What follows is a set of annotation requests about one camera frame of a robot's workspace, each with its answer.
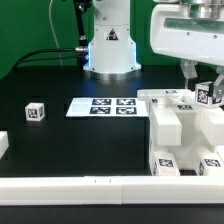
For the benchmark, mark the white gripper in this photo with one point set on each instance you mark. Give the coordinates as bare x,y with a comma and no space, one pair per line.
192,30

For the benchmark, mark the white chair seat frame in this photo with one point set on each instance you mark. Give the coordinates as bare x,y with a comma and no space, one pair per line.
185,155

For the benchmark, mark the small white tagged block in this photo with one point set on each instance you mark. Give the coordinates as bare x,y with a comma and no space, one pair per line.
35,111

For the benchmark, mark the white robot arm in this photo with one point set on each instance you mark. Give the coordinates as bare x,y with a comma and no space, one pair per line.
193,31

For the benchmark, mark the white front barrier rail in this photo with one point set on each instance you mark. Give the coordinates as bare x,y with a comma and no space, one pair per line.
111,190

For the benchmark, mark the white sheet with tags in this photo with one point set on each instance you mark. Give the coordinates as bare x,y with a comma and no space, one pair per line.
107,107

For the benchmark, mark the white chair back assembly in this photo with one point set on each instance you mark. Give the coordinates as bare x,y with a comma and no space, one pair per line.
176,120

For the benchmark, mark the white tagged cube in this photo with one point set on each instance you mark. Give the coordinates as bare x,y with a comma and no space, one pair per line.
204,95

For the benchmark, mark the white part at left edge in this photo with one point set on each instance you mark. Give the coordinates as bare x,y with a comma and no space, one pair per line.
4,144

